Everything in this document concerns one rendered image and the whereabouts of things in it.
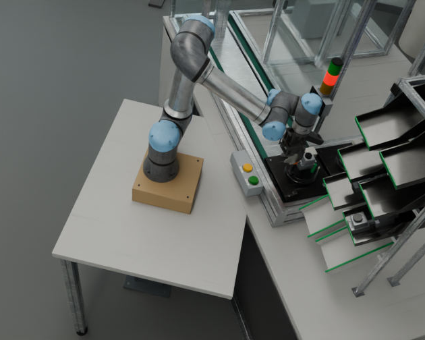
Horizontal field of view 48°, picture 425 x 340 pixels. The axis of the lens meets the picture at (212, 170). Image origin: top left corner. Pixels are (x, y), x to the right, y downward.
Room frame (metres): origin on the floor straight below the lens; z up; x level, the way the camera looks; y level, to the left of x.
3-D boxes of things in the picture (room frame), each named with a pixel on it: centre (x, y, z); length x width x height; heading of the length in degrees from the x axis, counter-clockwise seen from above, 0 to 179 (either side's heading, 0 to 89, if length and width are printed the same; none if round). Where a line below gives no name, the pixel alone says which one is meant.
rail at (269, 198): (1.55, -0.11, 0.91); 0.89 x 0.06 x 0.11; 28
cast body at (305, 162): (1.39, -0.39, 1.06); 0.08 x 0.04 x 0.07; 118
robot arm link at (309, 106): (1.34, -0.29, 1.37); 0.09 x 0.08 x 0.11; 83
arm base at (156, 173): (1.27, 0.21, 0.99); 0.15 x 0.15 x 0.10
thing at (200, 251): (1.27, 0.16, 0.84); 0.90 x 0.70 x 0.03; 179
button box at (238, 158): (1.36, -0.15, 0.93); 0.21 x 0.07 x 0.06; 28
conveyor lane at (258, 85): (1.66, -0.25, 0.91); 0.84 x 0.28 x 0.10; 28
